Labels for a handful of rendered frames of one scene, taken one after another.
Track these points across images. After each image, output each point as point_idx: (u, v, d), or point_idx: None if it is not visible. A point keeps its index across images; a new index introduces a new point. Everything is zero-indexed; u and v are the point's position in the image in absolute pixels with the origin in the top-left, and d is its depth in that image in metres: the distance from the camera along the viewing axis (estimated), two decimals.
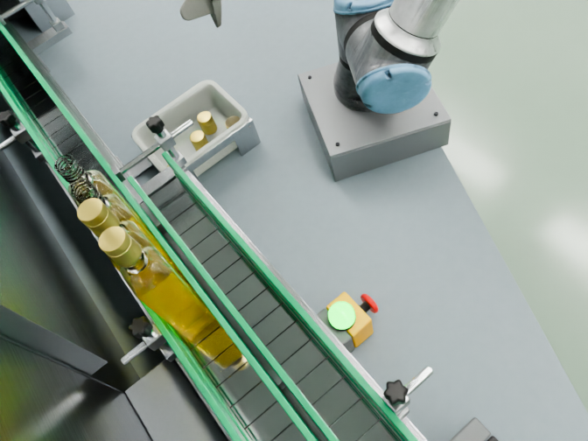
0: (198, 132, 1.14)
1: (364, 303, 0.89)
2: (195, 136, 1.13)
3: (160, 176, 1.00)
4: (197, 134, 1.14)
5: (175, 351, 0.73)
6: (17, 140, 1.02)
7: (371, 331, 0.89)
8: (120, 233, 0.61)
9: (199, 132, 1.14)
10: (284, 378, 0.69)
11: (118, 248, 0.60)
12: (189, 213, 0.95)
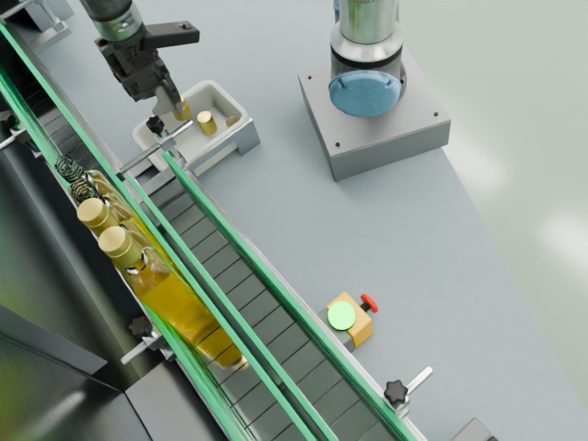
0: None
1: (364, 303, 0.89)
2: None
3: (160, 176, 1.00)
4: None
5: (175, 351, 0.73)
6: (17, 140, 1.02)
7: (371, 331, 0.89)
8: (120, 233, 0.61)
9: None
10: (284, 378, 0.69)
11: (118, 248, 0.60)
12: (189, 213, 0.95)
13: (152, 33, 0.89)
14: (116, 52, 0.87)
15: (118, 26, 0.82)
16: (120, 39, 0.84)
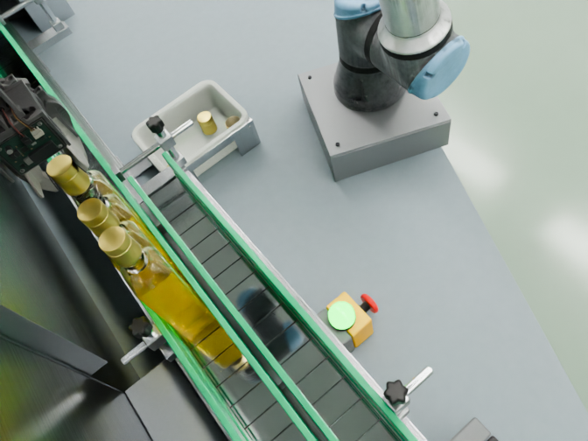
0: (52, 164, 0.64)
1: (364, 303, 0.89)
2: (57, 167, 0.64)
3: (160, 176, 1.00)
4: (55, 164, 0.64)
5: (175, 351, 0.73)
6: None
7: (371, 331, 0.89)
8: (120, 233, 0.61)
9: (52, 163, 0.64)
10: (284, 378, 0.69)
11: (118, 248, 0.60)
12: (189, 213, 0.95)
13: None
14: None
15: None
16: None
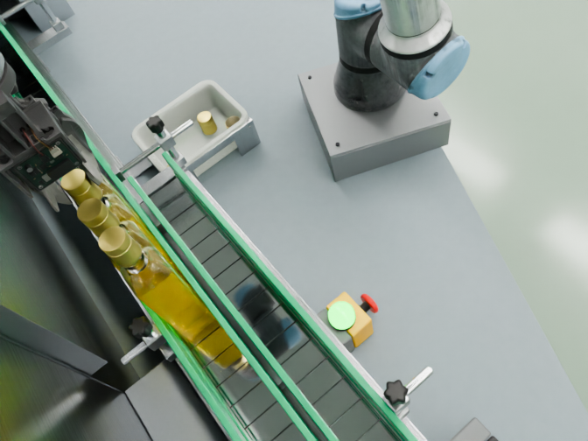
0: (66, 178, 0.67)
1: (364, 303, 0.89)
2: (71, 181, 0.66)
3: (160, 176, 1.00)
4: (69, 178, 0.66)
5: (175, 351, 0.73)
6: None
7: (371, 331, 0.89)
8: (120, 233, 0.61)
9: (66, 177, 0.67)
10: (284, 378, 0.69)
11: (118, 248, 0.60)
12: (189, 213, 0.95)
13: None
14: (12, 101, 0.49)
15: None
16: (3, 66, 0.48)
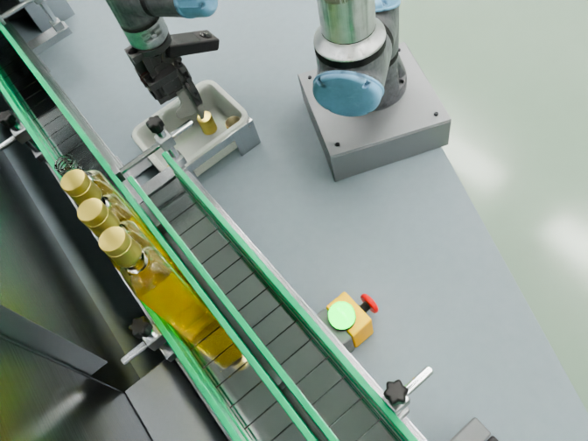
0: (66, 178, 0.67)
1: (364, 303, 0.89)
2: (70, 181, 0.66)
3: (160, 176, 1.00)
4: (68, 178, 0.66)
5: (175, 351, 0.73)
6: (17, 140, 1.02)
7: (371, 331, 0.89)
8: (120, 233, 0.61)
9: (66, 177, 0.67)
10: (284, 378, 0.69)
11: (118, 248, 0.60)
12: (189, 213, 0.95)
13: (177, 42, 0.98)
14: (144, 59, 0.96)
15: (148, 37, 0.91)
16: (149, 48, 0.93)
